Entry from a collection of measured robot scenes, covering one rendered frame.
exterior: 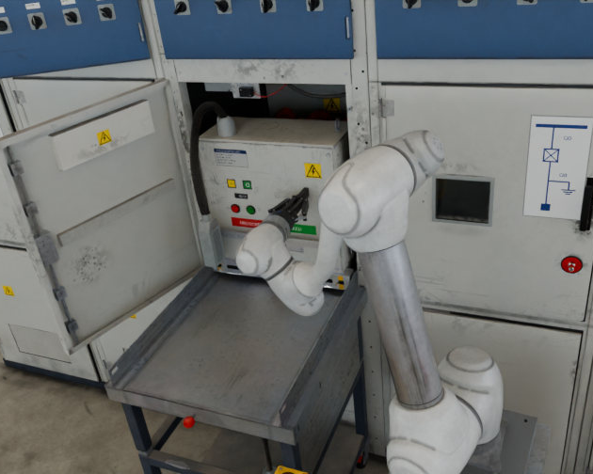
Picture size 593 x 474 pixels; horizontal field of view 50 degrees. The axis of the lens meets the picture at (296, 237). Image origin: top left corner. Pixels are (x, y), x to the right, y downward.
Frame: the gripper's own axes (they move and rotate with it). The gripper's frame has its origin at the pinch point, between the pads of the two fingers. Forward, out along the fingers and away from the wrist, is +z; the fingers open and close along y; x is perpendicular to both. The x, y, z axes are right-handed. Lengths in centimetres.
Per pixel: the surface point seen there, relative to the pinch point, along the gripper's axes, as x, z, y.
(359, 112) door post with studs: 25.7, 7.9, 17.8
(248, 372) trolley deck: -38, -43, -5
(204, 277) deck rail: -36, -3, -42
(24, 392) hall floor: -122, -6, -163
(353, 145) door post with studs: 14.9, 8.3, 15.3
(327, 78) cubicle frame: 35.9, 7.9, 8.5
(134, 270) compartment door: -25, -19, -59
